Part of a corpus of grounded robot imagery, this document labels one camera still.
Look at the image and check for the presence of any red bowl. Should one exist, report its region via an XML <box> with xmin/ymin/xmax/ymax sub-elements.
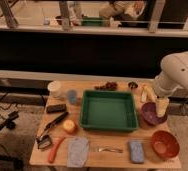
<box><xmin>150</xmin><ymin>130</ymin><xmax>180</xmax><ymax>159</ymax></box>

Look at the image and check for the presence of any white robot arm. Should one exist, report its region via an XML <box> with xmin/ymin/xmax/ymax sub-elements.
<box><xmin>152</xmin><ymin>51</ymin><xmax>188</xmax><ymax>117</ymax></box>

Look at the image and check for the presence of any purple bowl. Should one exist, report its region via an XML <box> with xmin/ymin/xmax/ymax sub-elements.
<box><xmin>140</xmin><ymin>102</ymin><xmax>167</xmax><ymax>125</ymax></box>

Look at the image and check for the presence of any black rectangular block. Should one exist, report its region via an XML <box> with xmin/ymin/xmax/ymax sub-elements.
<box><xmin>46</xmin><ymin>104</ymin><xmax>67</xmax><ymax>114</ymax></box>

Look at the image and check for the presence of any silver fork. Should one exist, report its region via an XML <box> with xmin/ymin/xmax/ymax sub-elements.
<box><xmin>92</xmin><ymin>147</ymin><xmax>123</xmax><ymax>153</ymax></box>

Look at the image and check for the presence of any green plastic tray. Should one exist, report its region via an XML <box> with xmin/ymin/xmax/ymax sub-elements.
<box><xmin>80</xmin><ymin>90</ymin><xmax>139</xmax><ymax>132</ymax></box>

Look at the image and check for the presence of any person in background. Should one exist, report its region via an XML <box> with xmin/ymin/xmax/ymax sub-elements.
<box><xmin>99</xmin><ymin>0</ymin><xmax>146</xmax><ymax>27</ymax></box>

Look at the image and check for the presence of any blue translucent cup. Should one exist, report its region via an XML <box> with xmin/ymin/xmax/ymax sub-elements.
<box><xmin>67</xmin><ymin>90</ymin><xmax>77</xmax><ymax>105</ymax></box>

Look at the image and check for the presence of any white plastic cup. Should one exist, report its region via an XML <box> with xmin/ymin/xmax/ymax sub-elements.
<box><xmin>47</xmin><ymin>81</ymin><xmax>62</xmax><ymax>98</ymax></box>

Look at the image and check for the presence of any small dark round object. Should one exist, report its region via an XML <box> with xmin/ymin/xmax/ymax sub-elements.
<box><xmin>128</xmin><ymin>82</ymin><xmax>138</xmax><ymax>90</ymax></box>

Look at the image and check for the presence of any yellow apple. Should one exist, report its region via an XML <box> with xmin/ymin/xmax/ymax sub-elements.
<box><xmin>63</xmin><ymin>120</ymin><xmax>77</xmax><ymax>134</ymax></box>

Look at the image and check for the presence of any blue sponge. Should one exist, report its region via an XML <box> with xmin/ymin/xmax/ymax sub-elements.
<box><xmin>129</xmin><ymin>140</ymin><xmax>145</xmax><ymax>164</ymax></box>

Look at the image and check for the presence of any grey blue cloth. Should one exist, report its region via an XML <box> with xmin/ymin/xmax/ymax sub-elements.
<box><xmin>67</xmin><ymin>137</ymin><xmax>89</xmax><ymax>168</ymax></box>

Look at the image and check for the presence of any black handled brush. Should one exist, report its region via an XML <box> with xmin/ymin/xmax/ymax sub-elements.
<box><xmin>44</xmin><ymin>112</ymin><xmax>69</xmax><ymax>131</ymax></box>

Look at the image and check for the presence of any green background box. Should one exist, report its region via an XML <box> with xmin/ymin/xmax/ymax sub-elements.
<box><xmin>82</xmin><ymin>16</ymin><xmax>103</xmax><ymax>27</ymax></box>

